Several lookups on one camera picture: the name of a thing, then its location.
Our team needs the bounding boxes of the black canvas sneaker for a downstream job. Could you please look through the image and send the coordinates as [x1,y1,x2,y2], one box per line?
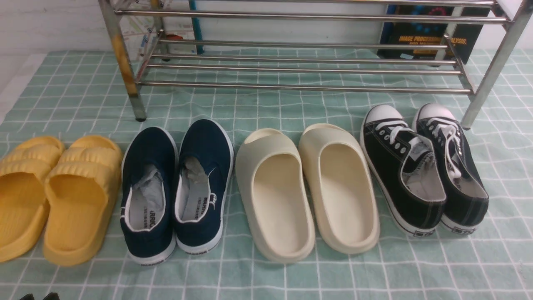
[412,103,489,235]
[359,105,447,237]

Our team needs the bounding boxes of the metal shoe rack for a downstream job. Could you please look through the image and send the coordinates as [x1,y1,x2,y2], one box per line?
[99,0,532,130]

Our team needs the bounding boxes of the left cream slide sandal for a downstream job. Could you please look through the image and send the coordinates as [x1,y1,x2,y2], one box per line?
[235,128,315,264]

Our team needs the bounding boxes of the cream slide sandal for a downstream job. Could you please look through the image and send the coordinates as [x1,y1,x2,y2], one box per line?
[235,128,315,264]
[298,123,380,255]

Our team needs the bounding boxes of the right navy slip-on shoe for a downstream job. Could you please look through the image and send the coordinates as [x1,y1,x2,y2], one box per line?
[172,119,234,255]

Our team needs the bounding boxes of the navy slip-on shoe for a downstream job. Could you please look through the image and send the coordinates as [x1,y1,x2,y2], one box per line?
[120,127,178,266]
[172,119,234,255]

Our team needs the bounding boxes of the right cream slide sandal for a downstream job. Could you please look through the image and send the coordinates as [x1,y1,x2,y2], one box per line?
[298,123,380,255]

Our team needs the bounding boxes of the left navy slip-on shoe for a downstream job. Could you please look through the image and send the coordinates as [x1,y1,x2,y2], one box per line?
[120,127,178,266]

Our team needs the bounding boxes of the teal vertical pole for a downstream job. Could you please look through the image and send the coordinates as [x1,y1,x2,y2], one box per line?
[188,0,204,55]

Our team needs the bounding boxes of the map poster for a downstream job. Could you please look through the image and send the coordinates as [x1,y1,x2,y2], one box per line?
[120,0,197,62]

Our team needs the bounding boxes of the right yellow slide sandal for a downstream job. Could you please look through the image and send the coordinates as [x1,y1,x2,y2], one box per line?
[43,135,122,266]

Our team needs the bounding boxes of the yellow slide sandal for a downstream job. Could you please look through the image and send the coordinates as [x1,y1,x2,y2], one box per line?
[0,135,65,262]
[43,135,122,266]

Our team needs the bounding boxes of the green checked cloth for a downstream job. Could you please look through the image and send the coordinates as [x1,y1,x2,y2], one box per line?
[1,50,532,300]

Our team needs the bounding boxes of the dark image processing book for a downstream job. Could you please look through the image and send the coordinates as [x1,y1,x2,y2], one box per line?
[377,5,483,63]

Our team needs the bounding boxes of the left yellow slide sandal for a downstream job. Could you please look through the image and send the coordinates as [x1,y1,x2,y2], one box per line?
[0,135,65,262]

